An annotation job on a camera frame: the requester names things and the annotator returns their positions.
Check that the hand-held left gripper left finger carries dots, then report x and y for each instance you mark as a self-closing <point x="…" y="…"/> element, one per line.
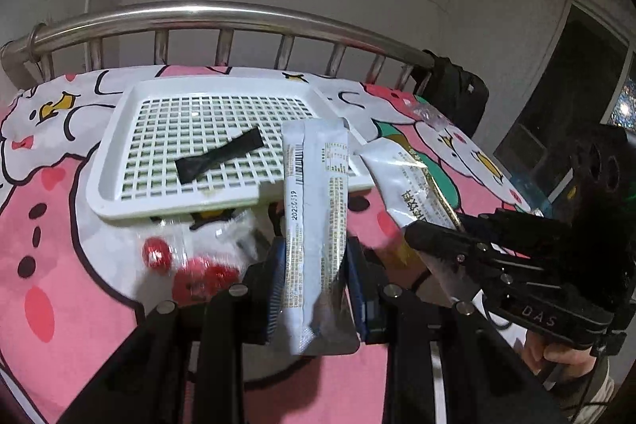
<point x="276" y="290"/>

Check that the white and green snack packet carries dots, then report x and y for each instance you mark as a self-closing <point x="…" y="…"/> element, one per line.
<point x="402" y="185"/>

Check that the silver snack packet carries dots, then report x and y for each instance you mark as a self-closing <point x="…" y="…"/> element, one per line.
<point x="313" y="205"/>

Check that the black backpack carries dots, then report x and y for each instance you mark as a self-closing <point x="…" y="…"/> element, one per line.
<point x="454" y="91"/>

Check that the person's right hand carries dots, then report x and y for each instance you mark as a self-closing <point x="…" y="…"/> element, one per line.
<point x="561" y="357"/>

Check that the white wall pipe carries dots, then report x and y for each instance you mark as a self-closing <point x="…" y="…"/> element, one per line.
<point x="89" y="6"/>

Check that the white plastic lattice tray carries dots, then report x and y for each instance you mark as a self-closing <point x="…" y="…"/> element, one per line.
<point x="149" y="185"/>

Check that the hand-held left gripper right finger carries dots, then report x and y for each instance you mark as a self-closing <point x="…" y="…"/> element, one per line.
<point x="358" y="290"/>

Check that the person's right forearm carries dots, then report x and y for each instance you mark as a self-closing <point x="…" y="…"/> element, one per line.
<point x="594" y="396"/>

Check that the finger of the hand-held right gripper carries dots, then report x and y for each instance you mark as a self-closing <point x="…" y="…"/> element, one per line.
<point x="516" y="225"/>
<point x="447" y="242"/>

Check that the clear plastic wrapper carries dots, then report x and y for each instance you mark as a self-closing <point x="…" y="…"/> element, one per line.
<point x="427" y="113"/>

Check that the pink cartoon printed blanket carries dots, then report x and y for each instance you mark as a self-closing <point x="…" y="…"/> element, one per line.
<point x="64" y="255"/>

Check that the dark window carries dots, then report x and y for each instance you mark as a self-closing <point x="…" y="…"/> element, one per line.
<point x="561" y="106"/>

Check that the clear packet of red candies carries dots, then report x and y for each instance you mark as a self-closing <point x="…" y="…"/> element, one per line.
<point x="198" y="275"/>

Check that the black sachet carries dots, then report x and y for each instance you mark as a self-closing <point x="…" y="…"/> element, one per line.
<point x="218" y="156"/>

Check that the metal bed headboard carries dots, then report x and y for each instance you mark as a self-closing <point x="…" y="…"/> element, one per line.
<point x="198" y="12"/>

